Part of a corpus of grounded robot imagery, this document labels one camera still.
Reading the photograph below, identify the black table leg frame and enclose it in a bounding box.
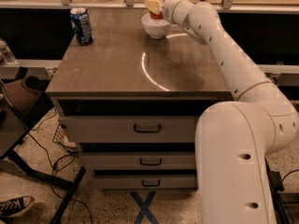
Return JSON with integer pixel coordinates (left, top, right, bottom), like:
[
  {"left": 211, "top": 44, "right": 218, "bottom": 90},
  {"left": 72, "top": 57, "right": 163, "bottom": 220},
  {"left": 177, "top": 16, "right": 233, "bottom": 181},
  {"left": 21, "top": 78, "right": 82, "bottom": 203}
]
[{"left": 0, "top": 149, "right": 87, "bottom": 224}]

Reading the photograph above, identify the white bowl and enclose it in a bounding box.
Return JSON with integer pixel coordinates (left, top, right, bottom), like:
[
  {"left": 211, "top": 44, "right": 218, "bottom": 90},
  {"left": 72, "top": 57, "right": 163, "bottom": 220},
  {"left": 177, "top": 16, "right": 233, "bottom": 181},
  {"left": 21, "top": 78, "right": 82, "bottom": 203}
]
[{"left": 141, "top": 13, "right": 171, "bottom": 39}]

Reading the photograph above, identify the bottom grey drawer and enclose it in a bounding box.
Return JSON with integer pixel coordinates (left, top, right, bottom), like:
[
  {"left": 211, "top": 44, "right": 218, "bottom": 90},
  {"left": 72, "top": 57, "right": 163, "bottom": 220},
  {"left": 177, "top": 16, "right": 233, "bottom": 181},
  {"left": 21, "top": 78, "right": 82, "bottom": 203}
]
[{"left": 93, "top": 175, "right": 198, "bottom": 189}]

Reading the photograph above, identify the blue pepsi can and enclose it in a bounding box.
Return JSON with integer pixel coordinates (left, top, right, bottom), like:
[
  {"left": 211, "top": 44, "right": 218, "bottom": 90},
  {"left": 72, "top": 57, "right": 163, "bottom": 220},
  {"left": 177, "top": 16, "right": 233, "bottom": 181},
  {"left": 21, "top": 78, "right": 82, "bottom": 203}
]
[{"left": 70, "top": 7, "right": 93, "bottom": 45}]

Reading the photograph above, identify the grey drawer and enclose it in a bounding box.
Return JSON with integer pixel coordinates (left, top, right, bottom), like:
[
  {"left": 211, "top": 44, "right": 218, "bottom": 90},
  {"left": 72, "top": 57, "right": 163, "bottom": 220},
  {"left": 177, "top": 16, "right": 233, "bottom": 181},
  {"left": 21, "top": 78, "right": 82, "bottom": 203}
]
[
  {"left": 93, "top": 175, "right": 198, "bottom": 189},
  {"left": 79, "top": 152, "right": 195, "bottom": 171},
  {"left": 60, "top": 116, "right": 195, "bottom": 143}
]

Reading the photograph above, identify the brown chair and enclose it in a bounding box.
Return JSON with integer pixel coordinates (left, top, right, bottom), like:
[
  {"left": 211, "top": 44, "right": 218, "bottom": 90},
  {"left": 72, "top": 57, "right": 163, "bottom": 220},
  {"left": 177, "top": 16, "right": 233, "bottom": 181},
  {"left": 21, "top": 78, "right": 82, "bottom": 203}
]
[{"left": 1, "top": 66, "right": 53, "bottom": 128}]

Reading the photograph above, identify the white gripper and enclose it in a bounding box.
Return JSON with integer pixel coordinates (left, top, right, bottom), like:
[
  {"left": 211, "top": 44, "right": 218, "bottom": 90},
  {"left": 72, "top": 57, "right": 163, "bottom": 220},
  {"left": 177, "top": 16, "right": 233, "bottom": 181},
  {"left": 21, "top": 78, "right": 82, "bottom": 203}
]
[{"left": 145, "top": 0, "right": 191, "bottom": 25}]

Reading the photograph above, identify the blue tape cross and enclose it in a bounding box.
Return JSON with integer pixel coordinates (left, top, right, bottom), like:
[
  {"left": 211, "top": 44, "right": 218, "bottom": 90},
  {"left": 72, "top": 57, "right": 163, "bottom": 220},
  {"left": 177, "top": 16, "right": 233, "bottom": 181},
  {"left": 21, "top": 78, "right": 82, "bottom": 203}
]
[{"left": 130, "top": 191, "right": 160, "bottom": 224}]

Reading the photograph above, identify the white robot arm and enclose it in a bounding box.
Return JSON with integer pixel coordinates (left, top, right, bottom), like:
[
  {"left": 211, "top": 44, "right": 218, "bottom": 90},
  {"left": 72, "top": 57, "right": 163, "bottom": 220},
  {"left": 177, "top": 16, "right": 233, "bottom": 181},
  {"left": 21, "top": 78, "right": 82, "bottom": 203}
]
[{"left": 145, "top": 0, "right": 298, "bottom": 224}]

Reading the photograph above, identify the top grey drawer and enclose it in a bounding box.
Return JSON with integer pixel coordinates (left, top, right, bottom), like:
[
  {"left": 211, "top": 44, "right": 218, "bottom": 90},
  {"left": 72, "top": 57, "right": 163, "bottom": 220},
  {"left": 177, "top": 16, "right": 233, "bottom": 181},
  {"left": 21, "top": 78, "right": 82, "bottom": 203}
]
[{"left": 60, "top": 116, "right": 195, "bottom": 143}]

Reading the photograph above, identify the black stand with cables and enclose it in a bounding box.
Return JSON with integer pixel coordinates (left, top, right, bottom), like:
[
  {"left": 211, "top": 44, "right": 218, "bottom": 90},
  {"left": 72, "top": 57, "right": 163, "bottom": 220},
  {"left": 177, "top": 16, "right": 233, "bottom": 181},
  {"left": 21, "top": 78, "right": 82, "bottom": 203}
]
[{"left": 266, "top": 164, "right": 299, "bottom": 224}]

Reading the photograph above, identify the clear plastic water bottle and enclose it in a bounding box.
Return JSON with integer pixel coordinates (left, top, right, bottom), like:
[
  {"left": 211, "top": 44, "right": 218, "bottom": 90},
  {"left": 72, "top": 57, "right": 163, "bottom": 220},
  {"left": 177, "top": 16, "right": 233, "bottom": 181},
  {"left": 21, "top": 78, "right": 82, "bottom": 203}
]
[{"left": 0, "top": 38, "right": 18, "bottom": 65}]

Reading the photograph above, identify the grey drawer cabinet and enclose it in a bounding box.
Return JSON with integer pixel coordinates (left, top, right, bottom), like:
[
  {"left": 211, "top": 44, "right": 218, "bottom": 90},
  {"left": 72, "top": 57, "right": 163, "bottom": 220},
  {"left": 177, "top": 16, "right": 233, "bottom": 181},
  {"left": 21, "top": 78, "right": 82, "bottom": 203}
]
[{"left": 47, "top": 8, "right": 231, "bottom": 179}]

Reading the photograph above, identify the middle grey drawer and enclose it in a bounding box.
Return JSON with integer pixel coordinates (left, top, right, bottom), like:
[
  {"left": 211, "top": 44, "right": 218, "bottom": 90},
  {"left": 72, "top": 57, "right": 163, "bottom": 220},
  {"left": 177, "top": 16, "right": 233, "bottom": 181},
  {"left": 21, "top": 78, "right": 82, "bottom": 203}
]
[{"left": 79, "top": 152, "right": 195, "bottom": 171}]

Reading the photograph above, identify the black and white sneaker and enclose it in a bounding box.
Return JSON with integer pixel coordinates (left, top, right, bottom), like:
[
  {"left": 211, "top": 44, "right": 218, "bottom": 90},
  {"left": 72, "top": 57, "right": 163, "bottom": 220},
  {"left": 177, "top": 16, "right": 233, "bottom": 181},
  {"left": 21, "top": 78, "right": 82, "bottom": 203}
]
[{"left": 0, "top": 196, "right": 35, "bottom": 218}]

